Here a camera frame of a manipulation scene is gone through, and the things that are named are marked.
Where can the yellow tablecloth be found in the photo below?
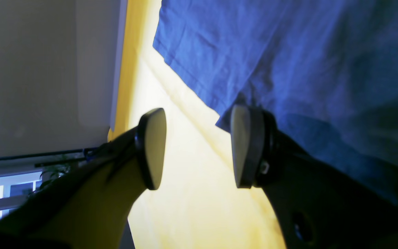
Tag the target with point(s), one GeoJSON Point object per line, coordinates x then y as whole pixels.
{"type": "Point", "coordinates": [197, 205]}

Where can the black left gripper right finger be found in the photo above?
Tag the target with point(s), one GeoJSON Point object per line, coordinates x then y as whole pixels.
{"type": "Point", "coordinates": [317, 205]}

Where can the blue-grey T-shirt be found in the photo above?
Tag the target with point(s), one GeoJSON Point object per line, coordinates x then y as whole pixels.
{"type": "Point", "coordinates": [327, 70]}

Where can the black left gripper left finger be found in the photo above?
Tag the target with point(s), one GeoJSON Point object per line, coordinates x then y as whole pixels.
{"type": "Point", "coordinates": [88, 207]}

